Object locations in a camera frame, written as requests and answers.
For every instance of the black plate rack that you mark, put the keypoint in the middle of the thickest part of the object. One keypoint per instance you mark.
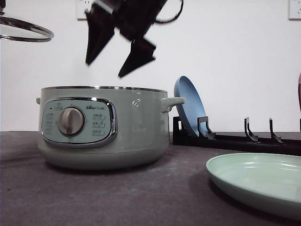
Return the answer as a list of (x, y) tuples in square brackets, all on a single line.
[(274, 145)]

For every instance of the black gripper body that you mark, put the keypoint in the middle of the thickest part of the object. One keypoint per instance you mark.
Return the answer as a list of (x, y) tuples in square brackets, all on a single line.
[(133, 17)]

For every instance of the green electric steamer pot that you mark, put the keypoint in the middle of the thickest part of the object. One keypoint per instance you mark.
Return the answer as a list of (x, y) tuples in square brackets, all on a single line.
[(104, 127)]

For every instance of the green plate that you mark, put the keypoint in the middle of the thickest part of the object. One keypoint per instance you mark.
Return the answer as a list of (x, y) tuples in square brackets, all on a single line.
[(270, 182)]

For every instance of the white wall socket left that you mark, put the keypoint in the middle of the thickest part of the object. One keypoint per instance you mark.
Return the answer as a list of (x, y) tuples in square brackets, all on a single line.
[(81, 6)]

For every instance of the white wall socket right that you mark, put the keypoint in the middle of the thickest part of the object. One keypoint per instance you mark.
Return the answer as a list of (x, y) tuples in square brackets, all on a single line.
[(295, 11)]

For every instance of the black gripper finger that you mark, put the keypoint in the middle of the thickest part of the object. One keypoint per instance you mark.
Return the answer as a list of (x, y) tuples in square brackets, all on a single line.
[(141, 52), (101, 26)]

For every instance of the blue plate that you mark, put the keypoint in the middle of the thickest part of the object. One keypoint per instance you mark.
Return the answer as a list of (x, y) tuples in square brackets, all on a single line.
[(194, 105)]

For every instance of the white wall socket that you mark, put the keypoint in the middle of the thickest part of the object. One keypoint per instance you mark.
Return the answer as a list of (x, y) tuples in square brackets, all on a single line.
[(81, 6), (295, 11)]

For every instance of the glass steamer lid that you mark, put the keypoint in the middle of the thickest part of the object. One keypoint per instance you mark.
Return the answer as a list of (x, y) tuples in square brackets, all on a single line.
[(14, 29)]

